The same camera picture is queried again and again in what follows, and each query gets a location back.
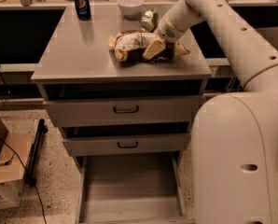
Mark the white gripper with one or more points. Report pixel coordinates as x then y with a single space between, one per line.
166 34

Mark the brown chip bag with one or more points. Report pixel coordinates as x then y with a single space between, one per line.
129 46

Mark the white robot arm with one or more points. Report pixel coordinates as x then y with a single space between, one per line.
234 137

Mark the grey drawer cabinet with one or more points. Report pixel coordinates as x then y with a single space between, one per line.
78 65

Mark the open bottom drawer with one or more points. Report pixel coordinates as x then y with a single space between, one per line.
131 189

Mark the green-label can lying down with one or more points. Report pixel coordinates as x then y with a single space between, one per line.
149 20

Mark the white bowl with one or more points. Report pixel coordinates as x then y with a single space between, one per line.
130 8

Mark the blue Pepsi can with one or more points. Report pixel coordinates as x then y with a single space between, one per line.
83 9

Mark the black stand leg left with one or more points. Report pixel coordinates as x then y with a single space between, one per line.
30 173

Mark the cardboard box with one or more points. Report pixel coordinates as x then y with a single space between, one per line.
14 155

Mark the top drawer with handle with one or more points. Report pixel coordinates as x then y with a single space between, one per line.
102 112

